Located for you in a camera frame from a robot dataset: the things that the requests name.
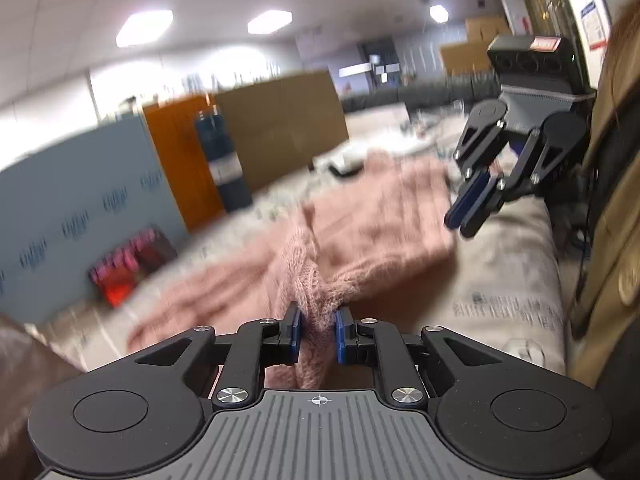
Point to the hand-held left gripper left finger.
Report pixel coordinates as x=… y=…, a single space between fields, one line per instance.
x=295 y=332

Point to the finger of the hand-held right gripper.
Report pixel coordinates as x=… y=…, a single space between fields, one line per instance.
x=463 y=205
x=481 y=212

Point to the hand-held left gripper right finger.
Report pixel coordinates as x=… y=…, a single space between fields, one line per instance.
x=342 y=335

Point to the pink knitted sweater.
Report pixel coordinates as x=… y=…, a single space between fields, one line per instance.
x=370 y=220

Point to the newspaper print table cloth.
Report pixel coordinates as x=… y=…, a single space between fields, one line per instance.
x=505 y=270

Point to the brown cardboard box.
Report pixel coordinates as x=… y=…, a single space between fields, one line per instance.
x=487 y=29
x=465 y=57

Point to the dark grey sofa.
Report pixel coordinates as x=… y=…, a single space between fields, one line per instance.
x=415 y=91

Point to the ceiling light panel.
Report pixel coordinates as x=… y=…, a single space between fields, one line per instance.
x=144 y=28
x=270 y=22
x=439 y=13

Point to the person's tan coat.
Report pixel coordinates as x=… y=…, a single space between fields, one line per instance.
x=612 y=200

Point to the red crate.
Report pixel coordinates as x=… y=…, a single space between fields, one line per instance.
x=131 y=266

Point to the dark blue cylinder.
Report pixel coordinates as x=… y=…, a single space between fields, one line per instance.
x=222 y=160

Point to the large brown cardboard sheet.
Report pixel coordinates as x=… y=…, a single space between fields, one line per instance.
x=285 y=120

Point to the orange wooden cabinet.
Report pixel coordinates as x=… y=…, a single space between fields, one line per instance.
x=182 y=160

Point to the grey-blue partition panel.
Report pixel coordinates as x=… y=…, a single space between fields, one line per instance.
x=85 y=205

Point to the wall poster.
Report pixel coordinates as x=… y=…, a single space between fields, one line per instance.
x=586 y=0

